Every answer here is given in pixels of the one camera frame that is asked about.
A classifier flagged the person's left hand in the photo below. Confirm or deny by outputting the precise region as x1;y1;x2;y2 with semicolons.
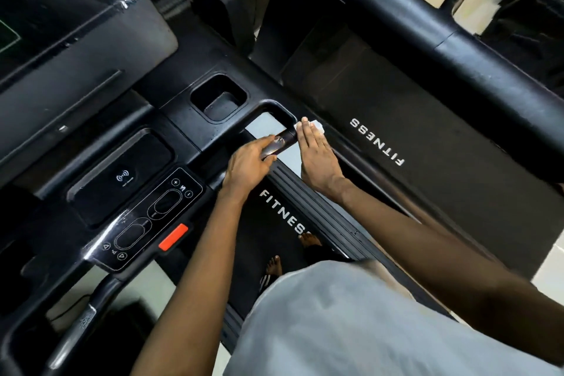
219;134;285;207

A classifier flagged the person's right forearm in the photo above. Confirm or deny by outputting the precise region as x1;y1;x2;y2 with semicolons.
328;179;564;364

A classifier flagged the black treadmill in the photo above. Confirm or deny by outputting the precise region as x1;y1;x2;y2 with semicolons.
0;0;459;376
251;0;564;280

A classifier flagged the person's left forearm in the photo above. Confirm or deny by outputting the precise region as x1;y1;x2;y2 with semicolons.
130;186;248;376

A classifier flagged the person's right hand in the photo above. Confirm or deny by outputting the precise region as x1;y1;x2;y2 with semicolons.
293;116;349;205

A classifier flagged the person's bare foot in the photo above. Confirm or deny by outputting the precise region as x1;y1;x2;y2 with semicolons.
298;230;324;249
261;254;285;291

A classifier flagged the small white wipe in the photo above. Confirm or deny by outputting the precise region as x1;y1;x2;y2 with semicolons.
300;119;325;138

